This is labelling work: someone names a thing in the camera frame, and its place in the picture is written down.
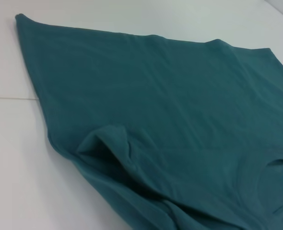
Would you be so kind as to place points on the teal FREE print t-shirt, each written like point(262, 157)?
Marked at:
point(168, 119)

